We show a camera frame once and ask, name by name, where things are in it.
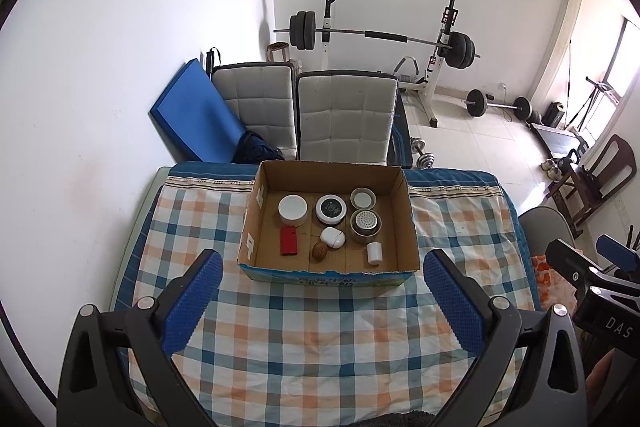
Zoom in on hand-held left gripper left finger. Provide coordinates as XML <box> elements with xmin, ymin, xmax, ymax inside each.
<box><xmin>56</xmin><ymin>249</ymin><xmax>224</xmax><ymax>427</ymax></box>

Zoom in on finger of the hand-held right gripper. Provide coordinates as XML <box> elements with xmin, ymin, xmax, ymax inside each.
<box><xmin>545</xmin><ymin>239</ymin><xmax>608</xmax><ymax>308</ymax></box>
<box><xmin>597</xmin><ymin>234</ymin><xmax>640</xmax><ymax>283</ymax></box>

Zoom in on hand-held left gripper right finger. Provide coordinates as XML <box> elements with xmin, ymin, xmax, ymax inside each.
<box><xmin>422</xmin><ymin>248</ymin><xmax>587</xmax><ymax>427</ymax></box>

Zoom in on metal cup with strainer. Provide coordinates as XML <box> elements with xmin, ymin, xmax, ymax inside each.
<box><xmin>349</xmin><ymin>207</ymin><xmax>385</xmax><ymax>244</ymax></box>

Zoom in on printed cardboard box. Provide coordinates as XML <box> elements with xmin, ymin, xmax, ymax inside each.
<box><xmin>236</xmin><ymin>159</ymin><xmax>421</xmax><ymax>289</ymax></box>

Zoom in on white round container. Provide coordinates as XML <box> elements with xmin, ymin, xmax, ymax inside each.
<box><xmin>278</xmin><ymin>195</ymin><xmax>309</xmax><ymax>228</ymax></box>

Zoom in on white egg-shaped object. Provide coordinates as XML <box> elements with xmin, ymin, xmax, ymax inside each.
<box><xmin>320</xmin><ymin>227</ymin><xmax>346</xmax><ymax>250</ymax></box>

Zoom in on round white black-faced device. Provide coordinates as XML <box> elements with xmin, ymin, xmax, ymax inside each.
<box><xmin>315</xmin><ymin>194</ymin><xmax>347</xmax><ymax>227</ymax></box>

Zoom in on person's right hand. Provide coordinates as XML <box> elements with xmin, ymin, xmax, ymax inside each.
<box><xmin>585</xmin><ymin>349</ymin><xmax>617</xmax><ymax>427</ymax></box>

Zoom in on orange patterned cloth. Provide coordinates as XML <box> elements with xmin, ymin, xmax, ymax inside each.
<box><xmin>530</xmin><ymin>254</ymin><xmax>579</xmax><ymax>314</ymax></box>

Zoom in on grey chair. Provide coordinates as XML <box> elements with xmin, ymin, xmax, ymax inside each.
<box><xmin>517</xmin><ymin>206</ymin><xmax>576</xmax><ymax>269</ymax></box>

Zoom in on dark wooden chair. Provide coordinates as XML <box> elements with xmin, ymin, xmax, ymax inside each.
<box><xmin>545</xmin><ymin>134</ymin><xmax>638</xmax><ymax>238</ymax></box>

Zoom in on pair of shoes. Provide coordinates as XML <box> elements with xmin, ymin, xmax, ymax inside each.
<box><xmin>541</xmin><ymin>159</ymin><xmax>569</xmax><ymax>180</ymax></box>

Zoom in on checkered tablecloth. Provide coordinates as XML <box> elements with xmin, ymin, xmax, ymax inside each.
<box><xmin>112</xmin><ymin>162</ymin><xmax>543</xmax><ymax>427</ymax></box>

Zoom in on black treadmill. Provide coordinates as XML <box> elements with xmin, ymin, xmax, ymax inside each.
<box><xmin>530</xmin><ymin>123</ymin><xmax>590</xmax><ymax>158</ymax></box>

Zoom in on black tripod stand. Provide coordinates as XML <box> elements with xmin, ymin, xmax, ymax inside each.
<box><xmin>565</xmin><ymin>76</ymin><xmax>622</xmax><ymax>134</ymax></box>

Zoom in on metal dumbbell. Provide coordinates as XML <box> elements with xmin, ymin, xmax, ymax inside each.
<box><xmin>410</xmin><ymin>137</ymin><xmax>437</xmax><ymax>170</ymax></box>

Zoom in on dark blue quilted cloth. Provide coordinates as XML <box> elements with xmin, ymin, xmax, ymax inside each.
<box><xmin>235</xmin><ymin>131</ymin><xmax>284</xmax><ymax>162</ymax></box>

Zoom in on short barbell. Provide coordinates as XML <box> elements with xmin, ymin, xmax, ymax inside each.
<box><xmin>465</xmin><ymin>89</ymin><xmax>532</xmax><ymax>120</ymax></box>

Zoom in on blue foam mat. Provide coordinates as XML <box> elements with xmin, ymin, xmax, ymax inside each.
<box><xmin>149</xmin><ymin>59</ymin><xmax>249</xmax><ymax>162</ymax></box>

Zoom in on window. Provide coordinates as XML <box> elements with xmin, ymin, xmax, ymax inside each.
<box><xmin>606</xmin><ymin>17</ymin><xmax>640</xmax><ymax>100</ymax></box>

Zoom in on white padded chair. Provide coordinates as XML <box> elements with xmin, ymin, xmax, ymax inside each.
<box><xmin>211</xmin><ymin>63</ymin><xmax>298</xmax><ymax>160</ymax></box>
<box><xmin>296</xmin><ymin>71</ymin><xmax>401</xmax><ymax>168</ymax></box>

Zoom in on white squat rack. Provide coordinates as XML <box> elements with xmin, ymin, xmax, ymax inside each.
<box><xmin>320</xmin><ymin>0</ymin><xmax>459</xmax><ymax>128</ymax></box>

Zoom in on wooden stool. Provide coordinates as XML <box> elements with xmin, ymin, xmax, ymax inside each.
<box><xmin>269</xmin><ymin>42</ymin><xmax>292</xmax><ymax>66</ymax></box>

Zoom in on barbell with black plates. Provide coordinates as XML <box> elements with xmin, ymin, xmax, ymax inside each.
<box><xmin>274</xmin><ymin>10</ymin><xmax>482</xmax><ymax>70</ymax></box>

